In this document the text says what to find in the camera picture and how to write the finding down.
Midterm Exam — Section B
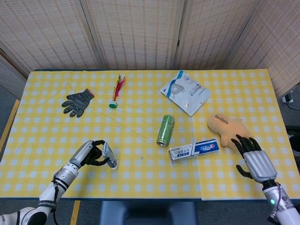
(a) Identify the white face mask package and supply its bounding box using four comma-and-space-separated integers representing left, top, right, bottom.
160, 70, 212, 117

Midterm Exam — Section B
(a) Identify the colourful feather shuttlecock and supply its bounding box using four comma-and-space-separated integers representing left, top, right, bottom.
108, 74, 127, 109

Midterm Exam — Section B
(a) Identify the yellow plush toy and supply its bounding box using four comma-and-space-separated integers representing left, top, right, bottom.
206, 113, 254, 150

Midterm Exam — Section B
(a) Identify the green drink can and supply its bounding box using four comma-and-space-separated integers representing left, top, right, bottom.
156, 114, 175, 146

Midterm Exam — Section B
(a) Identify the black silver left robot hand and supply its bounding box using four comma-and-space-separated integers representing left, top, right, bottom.
69, 140, 111, 169

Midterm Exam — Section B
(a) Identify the white plastic object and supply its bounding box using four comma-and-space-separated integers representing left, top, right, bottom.
282, 90, 300, 110

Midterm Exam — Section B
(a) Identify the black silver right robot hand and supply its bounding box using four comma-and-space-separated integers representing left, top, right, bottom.
231, 134, 278, 183

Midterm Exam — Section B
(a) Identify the blue silver toothpaste box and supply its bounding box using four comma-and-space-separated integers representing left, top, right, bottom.
168, 138, 220, 163

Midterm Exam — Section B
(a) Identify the woven folding screen panel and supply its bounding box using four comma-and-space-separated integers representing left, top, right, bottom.
0, 0, 105, 79
79, 0, 188, 70
174, 0, 268, 70
0, 42, 28, 100
226, 0, 300, 99

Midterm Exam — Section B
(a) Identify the blue white toothpaste tube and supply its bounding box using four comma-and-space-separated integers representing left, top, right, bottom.
102, 141, 119, 170

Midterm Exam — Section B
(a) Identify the grey knitted work glove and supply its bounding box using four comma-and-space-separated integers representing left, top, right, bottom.
61, 88, 95, 118

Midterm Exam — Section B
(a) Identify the yellow white checkered tablecloth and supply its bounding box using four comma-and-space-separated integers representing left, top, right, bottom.
0, 69, 300, 201

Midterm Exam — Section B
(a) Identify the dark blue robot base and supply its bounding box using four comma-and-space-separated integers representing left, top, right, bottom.
99, 201, 199, 225

